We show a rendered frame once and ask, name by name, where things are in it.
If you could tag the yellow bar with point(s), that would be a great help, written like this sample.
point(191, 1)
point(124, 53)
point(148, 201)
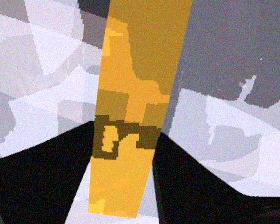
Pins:
point(141, 50)

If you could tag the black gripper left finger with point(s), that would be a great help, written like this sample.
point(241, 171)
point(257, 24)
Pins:
point(38, 184)

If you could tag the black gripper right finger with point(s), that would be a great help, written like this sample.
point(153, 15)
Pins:
point(187, 193)

